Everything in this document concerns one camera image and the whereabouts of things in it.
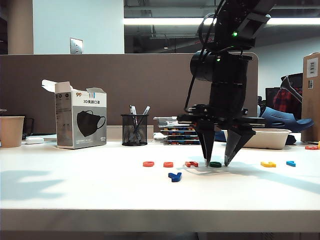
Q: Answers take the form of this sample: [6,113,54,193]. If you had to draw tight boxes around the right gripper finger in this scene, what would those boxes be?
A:
[194,123,217,168]
[224,124,257,168]

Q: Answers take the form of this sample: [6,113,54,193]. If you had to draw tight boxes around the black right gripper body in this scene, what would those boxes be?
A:
[176,103,266,131]

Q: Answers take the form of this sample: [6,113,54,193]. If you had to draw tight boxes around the blue letter y magnet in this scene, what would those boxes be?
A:
[167,171,183,183]

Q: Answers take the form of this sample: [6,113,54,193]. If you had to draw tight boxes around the beige pulp tray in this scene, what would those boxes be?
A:
[223,128,293,151]

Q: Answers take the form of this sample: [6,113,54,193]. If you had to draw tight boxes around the black monitor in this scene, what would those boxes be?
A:
[264,87,281,110]

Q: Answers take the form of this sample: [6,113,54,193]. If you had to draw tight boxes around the clear plastic box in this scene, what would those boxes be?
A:
[152,115,182,129]

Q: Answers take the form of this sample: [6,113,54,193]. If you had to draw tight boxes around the person in red plaid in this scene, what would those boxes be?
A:
[272,87,303,120]

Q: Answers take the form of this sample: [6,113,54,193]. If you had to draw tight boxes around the silver black pen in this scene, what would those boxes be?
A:
[134,105,151,135]
[129,104,139,135]

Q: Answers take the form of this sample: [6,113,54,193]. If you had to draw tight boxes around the grey black office chair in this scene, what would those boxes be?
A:
[279,72,304,103]

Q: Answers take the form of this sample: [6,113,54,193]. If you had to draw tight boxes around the black mesh pen holder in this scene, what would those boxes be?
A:
[120,114,149,147]

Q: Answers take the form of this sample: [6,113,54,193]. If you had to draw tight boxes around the brown cardboard box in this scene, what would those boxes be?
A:
[300,51,320,143]

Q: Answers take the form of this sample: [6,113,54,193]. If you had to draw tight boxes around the brown desk partition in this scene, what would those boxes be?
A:
[0,51,259,141]

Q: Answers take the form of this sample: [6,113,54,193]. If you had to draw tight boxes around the white ceiling light strip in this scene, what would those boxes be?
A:
[123,17,320,26]

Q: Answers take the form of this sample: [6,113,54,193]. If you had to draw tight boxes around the grey face mask box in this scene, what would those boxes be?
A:
[41,79,108,150]

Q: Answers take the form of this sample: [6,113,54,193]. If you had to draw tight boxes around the white earbuds case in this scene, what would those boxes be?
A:
[24,136,45,145]

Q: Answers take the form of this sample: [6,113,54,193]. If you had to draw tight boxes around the brown paper cup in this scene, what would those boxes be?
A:
[0,115,26,149]

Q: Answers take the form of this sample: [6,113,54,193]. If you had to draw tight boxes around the black camera cable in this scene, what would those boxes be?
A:
[184,13,219,113]

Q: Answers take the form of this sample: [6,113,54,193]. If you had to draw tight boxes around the silver wall plate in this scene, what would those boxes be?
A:
[69,37,84,55]

